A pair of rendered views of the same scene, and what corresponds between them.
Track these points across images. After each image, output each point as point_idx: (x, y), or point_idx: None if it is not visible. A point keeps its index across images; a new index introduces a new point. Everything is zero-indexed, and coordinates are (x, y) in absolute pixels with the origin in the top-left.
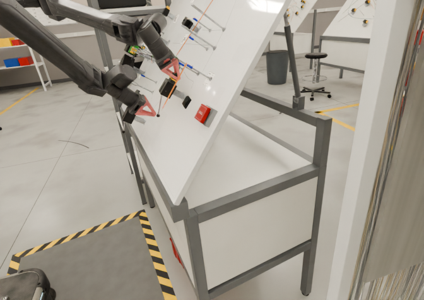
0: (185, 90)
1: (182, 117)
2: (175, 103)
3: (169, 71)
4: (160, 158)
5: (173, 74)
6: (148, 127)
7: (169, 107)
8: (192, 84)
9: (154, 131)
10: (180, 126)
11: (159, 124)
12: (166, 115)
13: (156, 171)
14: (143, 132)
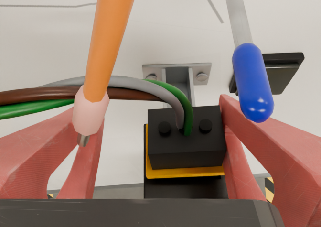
0: (154, 55)
1: (284, 104)
2: (132, 108)
3: (94, 174)
4: (257, 165)
5: (211, 155)
6: (60, 174)
7: (106, 126)
8: (205, 8)
9: (115, 167)
10: (296, 118)
11: (125, 155)
12: (133, 137)
13: (265, 173)
14: (53, 182)
